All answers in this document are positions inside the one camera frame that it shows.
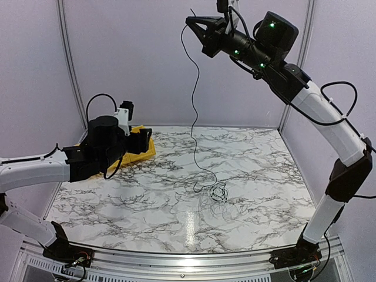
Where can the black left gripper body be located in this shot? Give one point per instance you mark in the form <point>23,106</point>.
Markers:
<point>140,144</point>

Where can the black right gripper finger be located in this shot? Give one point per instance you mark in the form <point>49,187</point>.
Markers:
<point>211,20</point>
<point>200,29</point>

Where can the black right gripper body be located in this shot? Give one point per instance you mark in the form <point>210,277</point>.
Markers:
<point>214,45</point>

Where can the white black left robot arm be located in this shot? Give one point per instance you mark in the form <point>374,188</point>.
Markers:
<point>52,167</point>

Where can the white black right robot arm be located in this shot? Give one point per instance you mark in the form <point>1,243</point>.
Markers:
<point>275,36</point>

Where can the yellow three-compartment plastic bin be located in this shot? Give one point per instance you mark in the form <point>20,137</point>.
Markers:
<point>105,145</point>

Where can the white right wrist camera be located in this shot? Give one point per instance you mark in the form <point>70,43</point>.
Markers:
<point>227,7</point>

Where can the right aluminium corner post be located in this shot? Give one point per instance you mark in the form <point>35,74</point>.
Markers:
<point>296,75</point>

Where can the aluminium corner post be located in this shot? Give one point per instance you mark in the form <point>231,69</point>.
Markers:
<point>296,75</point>
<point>63,28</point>

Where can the left aluminium corner post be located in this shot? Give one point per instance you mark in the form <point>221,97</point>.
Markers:
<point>63,28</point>

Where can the aluminium front frame rail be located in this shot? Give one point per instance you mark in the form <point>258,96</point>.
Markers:
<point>120,265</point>

